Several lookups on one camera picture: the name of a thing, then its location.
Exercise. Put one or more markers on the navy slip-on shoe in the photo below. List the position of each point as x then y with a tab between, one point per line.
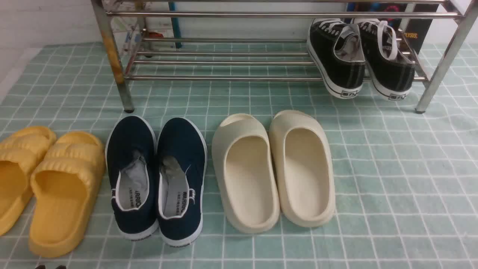
130	161
182	158

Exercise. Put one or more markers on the blue pole behind rack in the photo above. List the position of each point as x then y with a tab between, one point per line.
175	26

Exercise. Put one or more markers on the black box behind rack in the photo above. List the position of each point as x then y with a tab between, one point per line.
415	30

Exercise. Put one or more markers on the metal shoe rack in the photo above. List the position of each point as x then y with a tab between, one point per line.
142	54

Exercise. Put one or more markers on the left cream slide slipper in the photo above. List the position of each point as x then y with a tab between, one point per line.
244	172

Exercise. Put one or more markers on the cream slide slipper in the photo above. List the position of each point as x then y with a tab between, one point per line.
244	172
304	170

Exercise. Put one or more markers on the right cream slide slipper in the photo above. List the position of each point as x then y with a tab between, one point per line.
304	170

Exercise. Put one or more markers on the green checkered floor mat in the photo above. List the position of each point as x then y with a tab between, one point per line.
406	184

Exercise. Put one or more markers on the left black canvas sneaker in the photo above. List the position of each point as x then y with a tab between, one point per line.
336	49

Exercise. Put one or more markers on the black canvas sneaker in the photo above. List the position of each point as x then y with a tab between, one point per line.
392	73
336	49

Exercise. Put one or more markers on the white printed bag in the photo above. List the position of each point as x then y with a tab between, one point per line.
126	30

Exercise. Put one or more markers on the right black canvas sneaker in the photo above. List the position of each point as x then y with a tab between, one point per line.
392	73

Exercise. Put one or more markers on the right yellow slide slipper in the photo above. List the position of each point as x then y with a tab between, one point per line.
66	185

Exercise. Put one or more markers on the yellow slide slipper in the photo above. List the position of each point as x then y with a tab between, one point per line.
20	153
66	185

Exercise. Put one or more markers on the left yellow slide slipper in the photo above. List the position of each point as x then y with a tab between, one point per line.
20	153

